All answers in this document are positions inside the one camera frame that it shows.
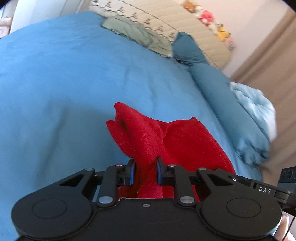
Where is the red knit garment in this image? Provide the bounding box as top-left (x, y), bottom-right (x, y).
top-left (106, 102), bottom-right (235, 199)

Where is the teal rolled duvet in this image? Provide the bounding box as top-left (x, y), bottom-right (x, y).
top-left (189, 63), bottom-right (270, 166)

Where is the light blue blanket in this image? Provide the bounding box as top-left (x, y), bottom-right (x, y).
top-left (229, 81), bottom-right (278, 143)

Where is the beige curtain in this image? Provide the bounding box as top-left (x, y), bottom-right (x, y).
top-left (232, 8), bottom-right (295, 185)

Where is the blue bed sheet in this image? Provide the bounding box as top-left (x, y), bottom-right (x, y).
top-left (1, 11), bottom-right (262, 240)

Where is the light pink plush toy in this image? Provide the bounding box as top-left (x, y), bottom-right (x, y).
top-left (224, 37), bottom-right (236, 51)

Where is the yellow plush toy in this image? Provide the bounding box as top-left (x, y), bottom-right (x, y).
top-left (217, 25), bottom-right (231, 42)

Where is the dark teal pillow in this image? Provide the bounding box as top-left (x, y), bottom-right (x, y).
top-left (172, 32), bottom-right (209, 66)

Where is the cream white plush toy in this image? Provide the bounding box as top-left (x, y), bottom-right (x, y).
top-left (208, 20), bottom-right (223, 32)

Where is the green pillow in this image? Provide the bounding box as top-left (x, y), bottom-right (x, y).
top-left (101, 16), bottom-right (173, 58)

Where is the white wardrobe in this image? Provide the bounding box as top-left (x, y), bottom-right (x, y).
top-left (1, 0), bottom-right (91, 33)

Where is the brown plush toy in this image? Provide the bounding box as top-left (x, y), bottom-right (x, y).
top-left (183, 1), bottom-right (198, 13)

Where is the beige quilted headboard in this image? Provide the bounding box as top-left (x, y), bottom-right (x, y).
top-left (89, 1), bottom-right (232, 70)

